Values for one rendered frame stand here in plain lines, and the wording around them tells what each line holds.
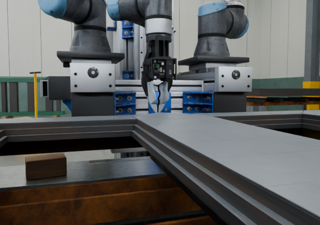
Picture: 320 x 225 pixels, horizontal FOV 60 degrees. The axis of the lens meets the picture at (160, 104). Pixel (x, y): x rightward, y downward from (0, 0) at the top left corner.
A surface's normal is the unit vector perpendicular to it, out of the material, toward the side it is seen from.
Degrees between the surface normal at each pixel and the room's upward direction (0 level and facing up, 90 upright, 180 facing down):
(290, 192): 0
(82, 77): 90
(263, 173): 0
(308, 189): 0
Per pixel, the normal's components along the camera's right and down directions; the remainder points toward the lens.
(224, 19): 0.67, 0.05
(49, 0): -0.49, 0.16
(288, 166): 0.00, -1.00
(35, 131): 0.28, 0.06
